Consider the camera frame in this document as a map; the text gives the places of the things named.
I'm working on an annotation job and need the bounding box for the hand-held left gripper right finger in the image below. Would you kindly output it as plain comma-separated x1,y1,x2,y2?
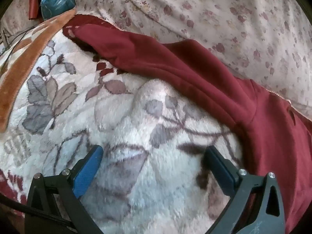
203,145,286,234

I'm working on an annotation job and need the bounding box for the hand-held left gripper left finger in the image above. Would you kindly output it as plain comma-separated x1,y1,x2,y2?
26,144,104,234

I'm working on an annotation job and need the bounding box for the dark red fleece garment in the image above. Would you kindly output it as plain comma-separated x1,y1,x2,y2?
71,24,312,234

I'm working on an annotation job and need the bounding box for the fluffy floral leaf-print blanket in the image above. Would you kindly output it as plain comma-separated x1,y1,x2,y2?
0,8,312,234

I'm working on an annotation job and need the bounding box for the rose-print floral duvet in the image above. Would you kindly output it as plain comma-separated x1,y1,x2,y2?
0,0,312,121

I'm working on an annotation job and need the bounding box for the teal plastic bag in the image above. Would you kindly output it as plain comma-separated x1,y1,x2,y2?
40,0,76,21

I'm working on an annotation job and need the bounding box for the red-brown cloth strip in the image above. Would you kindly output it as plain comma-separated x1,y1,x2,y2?
28,0,40,20

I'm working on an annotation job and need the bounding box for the black braided cable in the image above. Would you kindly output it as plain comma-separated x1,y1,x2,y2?
0,191,75,228

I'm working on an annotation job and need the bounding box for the thin dark cable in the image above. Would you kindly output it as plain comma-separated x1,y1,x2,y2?
0,26,37,56

